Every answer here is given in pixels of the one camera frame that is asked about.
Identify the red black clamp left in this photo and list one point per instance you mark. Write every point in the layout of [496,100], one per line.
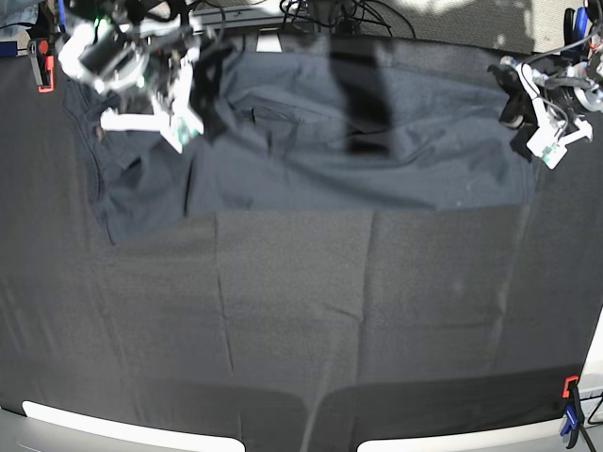
[43,64]

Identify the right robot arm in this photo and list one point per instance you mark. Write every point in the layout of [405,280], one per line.
[126,49]

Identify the white tab on cloth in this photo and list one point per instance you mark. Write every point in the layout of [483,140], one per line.
[268,43]

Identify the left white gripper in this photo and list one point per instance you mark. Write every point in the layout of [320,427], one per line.
[549,108]

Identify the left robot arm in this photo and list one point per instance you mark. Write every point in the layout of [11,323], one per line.
[587,49]

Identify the blue clamp top left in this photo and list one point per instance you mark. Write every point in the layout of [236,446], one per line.
[62,26]

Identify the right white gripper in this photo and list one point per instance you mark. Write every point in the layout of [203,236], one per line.
[174,119]

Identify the red blue clamp bottom right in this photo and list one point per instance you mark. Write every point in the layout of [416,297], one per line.
[574,424]

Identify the dark navy t-shirt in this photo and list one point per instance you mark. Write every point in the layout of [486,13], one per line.
[301,132]

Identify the black table cloth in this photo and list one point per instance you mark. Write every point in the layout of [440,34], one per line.
[313,330]

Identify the blue clamp top right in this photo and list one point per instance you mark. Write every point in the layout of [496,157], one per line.
[574,25]

